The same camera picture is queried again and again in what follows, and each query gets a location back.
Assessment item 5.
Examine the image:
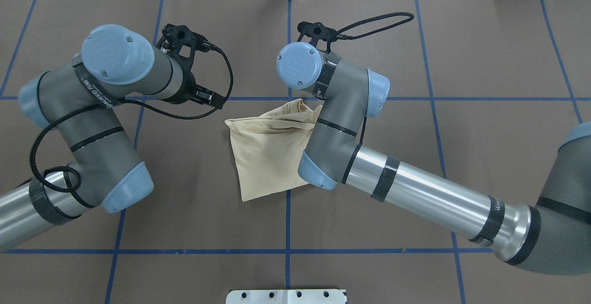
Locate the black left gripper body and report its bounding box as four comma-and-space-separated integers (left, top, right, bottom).
173, 71, 198, 104

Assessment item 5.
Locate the beige long-sleeve graphic shirt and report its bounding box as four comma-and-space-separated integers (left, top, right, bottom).
224, 98, 323, 201

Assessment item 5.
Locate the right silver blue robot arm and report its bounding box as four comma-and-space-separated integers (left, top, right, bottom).
276, 42, 591, 276

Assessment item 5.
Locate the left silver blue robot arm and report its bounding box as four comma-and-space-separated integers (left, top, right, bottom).
0, 24, 229, 253

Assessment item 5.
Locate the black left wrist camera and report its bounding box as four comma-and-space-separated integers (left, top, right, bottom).
156, 24, 219, 73

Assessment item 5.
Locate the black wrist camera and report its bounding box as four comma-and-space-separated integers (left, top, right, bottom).
156, 24, 219, 73
297, 21, 348, 54

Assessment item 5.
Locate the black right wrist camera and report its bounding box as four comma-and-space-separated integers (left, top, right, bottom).
297, 21, 348, 54

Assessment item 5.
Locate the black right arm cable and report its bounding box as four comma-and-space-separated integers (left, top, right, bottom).
332, 12, 415, 41

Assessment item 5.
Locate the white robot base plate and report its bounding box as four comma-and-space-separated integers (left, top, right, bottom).
225, 289, 348, 304

